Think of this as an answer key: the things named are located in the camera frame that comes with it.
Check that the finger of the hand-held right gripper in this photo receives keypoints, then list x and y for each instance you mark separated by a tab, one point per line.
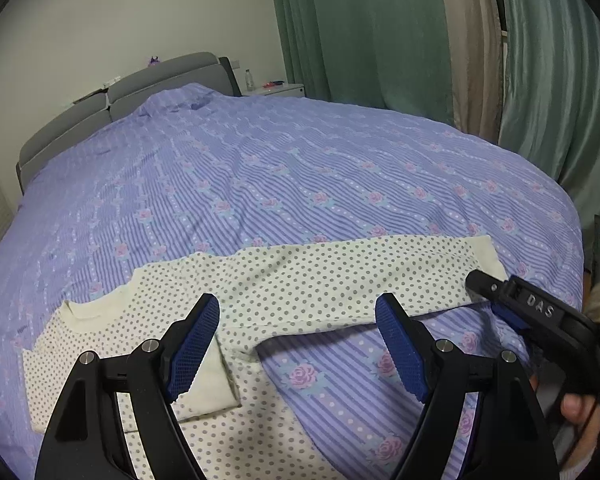
512	319
487	285

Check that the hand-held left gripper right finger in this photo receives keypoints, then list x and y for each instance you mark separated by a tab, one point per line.
397	345

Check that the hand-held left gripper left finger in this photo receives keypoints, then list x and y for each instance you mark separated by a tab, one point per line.
195	345

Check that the cream polka dot shirt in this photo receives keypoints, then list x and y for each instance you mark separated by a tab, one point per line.
305	285

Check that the person's right hand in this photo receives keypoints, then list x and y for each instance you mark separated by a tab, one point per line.
577	407

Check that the purple floral striped bedspread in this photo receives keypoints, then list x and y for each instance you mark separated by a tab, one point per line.
230	170

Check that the beige curtain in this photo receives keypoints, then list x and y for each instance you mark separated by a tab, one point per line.
472	45

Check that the white nightstand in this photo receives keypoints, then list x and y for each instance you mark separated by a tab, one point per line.
280	91

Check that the clear plastic bottle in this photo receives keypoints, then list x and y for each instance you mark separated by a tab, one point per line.
249	80

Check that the grey upholstered headboard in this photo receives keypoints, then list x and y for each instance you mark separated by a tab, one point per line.
170	72

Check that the small red item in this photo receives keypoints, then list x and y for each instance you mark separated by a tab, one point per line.
274	83

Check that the small purple toy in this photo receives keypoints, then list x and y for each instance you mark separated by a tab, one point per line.
154	61

